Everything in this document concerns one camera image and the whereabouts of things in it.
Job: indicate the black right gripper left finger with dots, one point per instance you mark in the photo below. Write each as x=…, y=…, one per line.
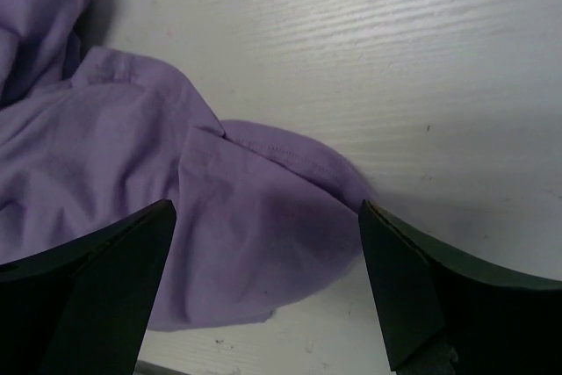
x=83, y=307

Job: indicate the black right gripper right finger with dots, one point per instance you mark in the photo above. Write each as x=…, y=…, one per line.
x=444, y=311

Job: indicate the purple t-shirt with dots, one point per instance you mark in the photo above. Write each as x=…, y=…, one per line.
x=265, y=217

